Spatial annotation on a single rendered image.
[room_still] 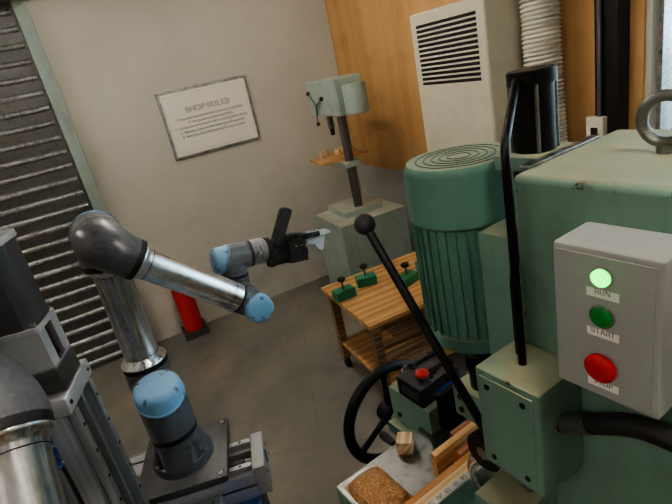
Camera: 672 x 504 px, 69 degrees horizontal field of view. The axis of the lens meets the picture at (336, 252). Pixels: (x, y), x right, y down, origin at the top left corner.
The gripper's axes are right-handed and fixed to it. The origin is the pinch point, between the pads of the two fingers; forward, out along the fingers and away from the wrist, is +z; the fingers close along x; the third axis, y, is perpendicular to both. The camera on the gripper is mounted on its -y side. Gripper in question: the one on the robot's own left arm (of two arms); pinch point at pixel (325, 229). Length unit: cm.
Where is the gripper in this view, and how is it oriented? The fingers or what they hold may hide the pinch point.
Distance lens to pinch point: 149.1
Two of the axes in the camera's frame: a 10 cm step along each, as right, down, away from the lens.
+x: 4.5, 0.4, -8.9
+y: 1.7, 9.8, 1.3
